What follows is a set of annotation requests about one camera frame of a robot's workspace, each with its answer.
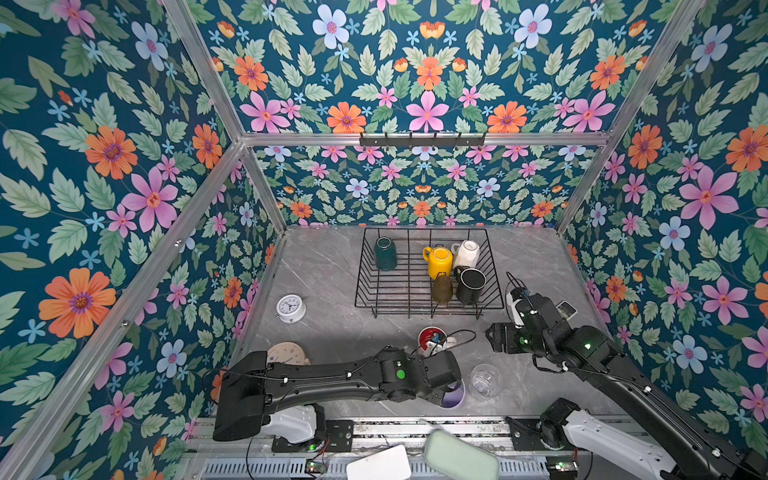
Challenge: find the clear glass tumbler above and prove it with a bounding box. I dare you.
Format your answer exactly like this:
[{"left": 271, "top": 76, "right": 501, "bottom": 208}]
[{"left": 470, "top": 364, "right": 503, "bottom": 399}]

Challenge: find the black wall hook rail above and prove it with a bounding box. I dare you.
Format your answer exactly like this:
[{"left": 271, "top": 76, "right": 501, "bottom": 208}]
[{"left": 358, "top": 132, "right": 486, "bottom": 149}]

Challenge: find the beige alarm clock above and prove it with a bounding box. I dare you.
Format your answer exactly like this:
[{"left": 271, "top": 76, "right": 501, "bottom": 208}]
[{"left": 267, "top": 342, "right": 311, "bottom": 366}]

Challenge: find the dark green mug cream inside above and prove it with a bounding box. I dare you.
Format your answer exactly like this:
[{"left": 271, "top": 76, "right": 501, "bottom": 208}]
[{"left": 374, "top": 236, "right": 397, "bottom": 271}]

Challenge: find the pale green rectangular box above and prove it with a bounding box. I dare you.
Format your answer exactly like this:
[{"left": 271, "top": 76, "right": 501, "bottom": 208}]
[{"left": 424, "top": 430, "right": 499, "bottom": 480}]

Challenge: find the small white round timer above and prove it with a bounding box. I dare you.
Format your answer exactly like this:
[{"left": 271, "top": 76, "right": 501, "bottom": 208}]
[{"left": 275, "top": 294, "right": 307, "bottom": 324}]

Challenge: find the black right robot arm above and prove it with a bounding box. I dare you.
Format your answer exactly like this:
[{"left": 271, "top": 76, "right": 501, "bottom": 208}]
[{"left": 485, "top": 287, "right": 767, "bottom": 479}]

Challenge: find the olive green glass tumbler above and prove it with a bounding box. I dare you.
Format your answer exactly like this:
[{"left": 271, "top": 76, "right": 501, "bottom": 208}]
[{"left": 431, "top": 272, "right": 453, "bottom": 304}]

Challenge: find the yellow mug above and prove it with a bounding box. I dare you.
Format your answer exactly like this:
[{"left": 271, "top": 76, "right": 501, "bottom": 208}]
[{"left": 422, "top": 246, "right": 453, "bottom": 280}]

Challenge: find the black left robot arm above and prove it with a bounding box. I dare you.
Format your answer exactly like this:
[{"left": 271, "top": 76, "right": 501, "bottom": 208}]
[{"left": 212, "top": 346, "right": 462, "bottom": 445}]

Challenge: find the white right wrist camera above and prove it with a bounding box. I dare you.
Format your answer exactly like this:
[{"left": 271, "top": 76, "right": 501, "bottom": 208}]
[{"left": 505, "top": 287, "right": 527, "bottom": 329}]

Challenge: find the white ceramic mug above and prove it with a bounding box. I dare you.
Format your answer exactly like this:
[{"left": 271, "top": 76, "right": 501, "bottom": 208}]
[{"left": 451, "top": 240, "right": 480, "bottom": 268}]

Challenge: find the lilac plastic cup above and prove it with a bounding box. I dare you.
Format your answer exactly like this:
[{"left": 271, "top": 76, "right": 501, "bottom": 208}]
[{"left": 439, "top": 381, "right": 466, "bottom": 410}]

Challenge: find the black wire dish rack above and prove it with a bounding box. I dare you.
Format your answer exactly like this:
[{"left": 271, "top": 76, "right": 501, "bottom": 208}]
[{"left": 354, "top": 228, "right": 505, "bottom": 318}]

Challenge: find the white mug red inside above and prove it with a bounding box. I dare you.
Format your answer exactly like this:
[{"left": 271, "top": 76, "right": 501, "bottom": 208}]
[{"left": 417, "top": 327, "right": 451, "bottom": 357}]

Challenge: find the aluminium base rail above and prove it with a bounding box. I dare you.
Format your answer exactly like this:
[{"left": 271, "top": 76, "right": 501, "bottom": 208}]
[{"left": 323, "top": 415, "right": 679, "bottom": 457}]

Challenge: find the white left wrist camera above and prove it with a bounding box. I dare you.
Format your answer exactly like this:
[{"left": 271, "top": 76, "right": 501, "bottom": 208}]
[{"left": 424, "top": 336, "right": 458, "bottom": 357}]

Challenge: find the black mug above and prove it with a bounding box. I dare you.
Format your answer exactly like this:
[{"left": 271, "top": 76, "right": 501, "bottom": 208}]
[{"left": 454, "top": 266, "right": 486, "bottom": 305}]

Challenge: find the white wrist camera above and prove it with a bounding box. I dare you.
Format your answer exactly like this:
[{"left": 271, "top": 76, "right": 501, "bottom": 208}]
[
  {"left": 505, "top": 287, "right": 527, "bottom": 329},
  {"left": 424, "top": 336, "right": 458, "bottom": 357}
]

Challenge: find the white rectangular box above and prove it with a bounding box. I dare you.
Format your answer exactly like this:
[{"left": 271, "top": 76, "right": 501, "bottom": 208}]
[{"left": 346, "top": 445, "right": 412, "bottom": 480}]

